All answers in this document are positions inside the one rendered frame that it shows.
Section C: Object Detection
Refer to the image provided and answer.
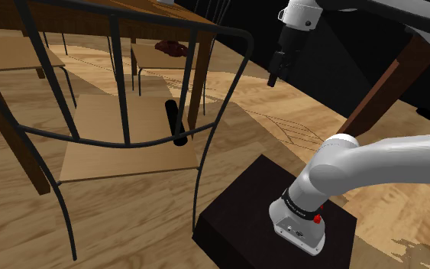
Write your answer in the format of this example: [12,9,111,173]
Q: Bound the brown wooden table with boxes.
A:
[0,0,218,197]
[336,34,430,139]

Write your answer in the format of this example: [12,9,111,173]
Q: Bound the dark red lumpy object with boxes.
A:
[154,39,189,58]

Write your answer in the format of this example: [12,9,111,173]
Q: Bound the black metal chair wooden seat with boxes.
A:
[0,31,79,110]
[0,0,255,262]
[129,37,208,116]

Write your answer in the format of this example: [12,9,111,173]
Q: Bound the black cylinder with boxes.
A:
[164,99,189,147]

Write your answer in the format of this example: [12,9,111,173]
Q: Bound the dark robot stand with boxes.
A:
[192,154,358,269]

